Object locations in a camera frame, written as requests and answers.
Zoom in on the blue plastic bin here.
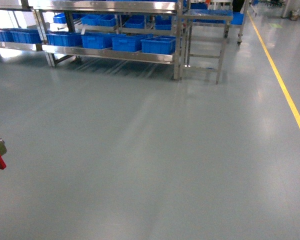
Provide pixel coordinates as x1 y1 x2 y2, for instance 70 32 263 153
111 34 153 52
141 36 176 55
81 32 126 50
46 31 83 47

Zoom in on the stainless steel shelf rack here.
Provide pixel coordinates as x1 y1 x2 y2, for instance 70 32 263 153
0 0 183 80

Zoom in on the stainless steel side table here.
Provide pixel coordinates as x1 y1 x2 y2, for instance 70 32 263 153
178 8 233 84

